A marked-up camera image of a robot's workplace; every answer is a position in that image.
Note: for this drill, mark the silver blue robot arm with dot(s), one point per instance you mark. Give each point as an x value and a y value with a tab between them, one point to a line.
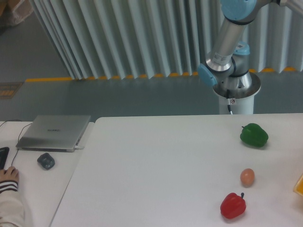
220	62

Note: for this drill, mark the silver closed laptop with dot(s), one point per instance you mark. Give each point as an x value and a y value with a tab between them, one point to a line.
54	133

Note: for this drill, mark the green bell pepper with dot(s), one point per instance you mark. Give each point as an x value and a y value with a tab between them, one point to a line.
252	134

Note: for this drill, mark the black keyboard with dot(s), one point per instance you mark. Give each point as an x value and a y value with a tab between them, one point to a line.
3	156

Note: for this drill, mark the red bell pepper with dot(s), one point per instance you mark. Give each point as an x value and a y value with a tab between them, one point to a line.
233	205

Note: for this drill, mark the person's hand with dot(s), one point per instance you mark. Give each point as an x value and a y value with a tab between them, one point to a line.
11	175

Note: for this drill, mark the yellow container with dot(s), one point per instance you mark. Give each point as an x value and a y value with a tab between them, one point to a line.
298	188

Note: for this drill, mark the white striped sleeve forearm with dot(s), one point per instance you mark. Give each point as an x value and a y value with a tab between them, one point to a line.
12	210

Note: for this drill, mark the brown egg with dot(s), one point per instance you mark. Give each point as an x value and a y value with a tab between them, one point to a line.
247	177

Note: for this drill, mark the white folding screen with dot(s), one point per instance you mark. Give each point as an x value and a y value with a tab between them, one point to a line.
146	38

